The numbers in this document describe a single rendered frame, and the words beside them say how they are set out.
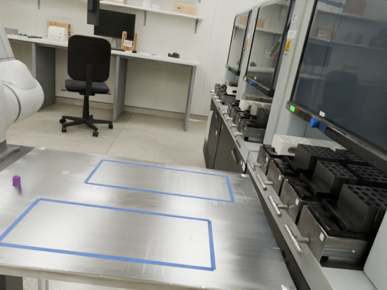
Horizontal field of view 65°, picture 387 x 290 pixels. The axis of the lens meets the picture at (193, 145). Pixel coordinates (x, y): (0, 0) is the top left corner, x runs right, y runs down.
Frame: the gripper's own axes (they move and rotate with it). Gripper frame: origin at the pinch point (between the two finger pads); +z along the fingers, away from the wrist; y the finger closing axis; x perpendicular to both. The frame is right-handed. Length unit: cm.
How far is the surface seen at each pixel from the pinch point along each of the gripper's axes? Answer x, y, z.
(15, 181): 4, 38, 36
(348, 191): 75, 18, 32
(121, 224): 29, 42, 37
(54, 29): -198, -284, 14
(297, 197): 66, 11, 39
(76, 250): 25, 51, 37
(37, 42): -200, -253, 31
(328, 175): 73, 8, 32
